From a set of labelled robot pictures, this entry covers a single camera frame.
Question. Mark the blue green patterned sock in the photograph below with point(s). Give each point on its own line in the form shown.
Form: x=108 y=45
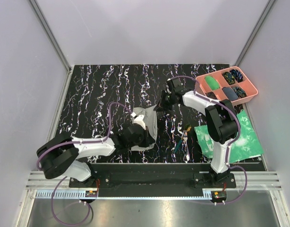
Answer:
x=239 y=92

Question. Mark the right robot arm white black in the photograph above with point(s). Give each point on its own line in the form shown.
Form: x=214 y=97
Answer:
x=221 y=120

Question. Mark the grey blue rolled sock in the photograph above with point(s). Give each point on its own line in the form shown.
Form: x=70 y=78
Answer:
x=231 y=95

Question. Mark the black marbled table mat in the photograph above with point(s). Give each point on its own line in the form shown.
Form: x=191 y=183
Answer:
x=96 y=92

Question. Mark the yellow blue patterned sock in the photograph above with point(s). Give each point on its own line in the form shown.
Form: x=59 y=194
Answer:
x=229 y=78

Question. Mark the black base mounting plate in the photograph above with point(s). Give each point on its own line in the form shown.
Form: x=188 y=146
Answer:
x=139 y=191

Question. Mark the pink divided tray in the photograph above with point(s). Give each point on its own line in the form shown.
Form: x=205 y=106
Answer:
x=246 y=85

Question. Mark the grey cloth napkin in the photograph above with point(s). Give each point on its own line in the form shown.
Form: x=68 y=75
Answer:
x=150 y=120

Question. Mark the aluminium front rail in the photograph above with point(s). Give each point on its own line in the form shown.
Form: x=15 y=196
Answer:
x=235 y=180

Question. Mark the dark blue patterned sock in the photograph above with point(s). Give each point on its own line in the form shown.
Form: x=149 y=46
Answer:
x=237 y=75

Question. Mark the green white tie-dye cloth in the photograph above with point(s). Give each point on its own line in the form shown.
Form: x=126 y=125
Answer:
x=247 y=146

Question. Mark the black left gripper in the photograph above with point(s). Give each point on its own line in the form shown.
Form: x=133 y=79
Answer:
x=148 y=140

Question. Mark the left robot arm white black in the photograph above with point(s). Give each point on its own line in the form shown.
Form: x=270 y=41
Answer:
x=60 y=155

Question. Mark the dark brown patterned sock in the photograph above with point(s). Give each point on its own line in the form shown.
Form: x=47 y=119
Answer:
x=211 y=95

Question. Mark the aluminium frame post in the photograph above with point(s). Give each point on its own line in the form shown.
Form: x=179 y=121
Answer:
x=46 y=27
x=255 y=31

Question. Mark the aluminium frame post right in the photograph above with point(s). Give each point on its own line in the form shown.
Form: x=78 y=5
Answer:
x=255 y=31

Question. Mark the silver fork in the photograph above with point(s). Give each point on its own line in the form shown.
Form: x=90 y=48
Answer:
x=186 y=144

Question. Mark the aluminium frame post left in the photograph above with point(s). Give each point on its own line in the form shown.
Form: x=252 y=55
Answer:
x=46 y=27

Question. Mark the green rolled sock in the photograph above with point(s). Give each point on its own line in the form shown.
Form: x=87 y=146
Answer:
x=212 y=83

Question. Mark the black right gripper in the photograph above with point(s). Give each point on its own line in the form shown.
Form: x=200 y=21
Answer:
x=162 y=106

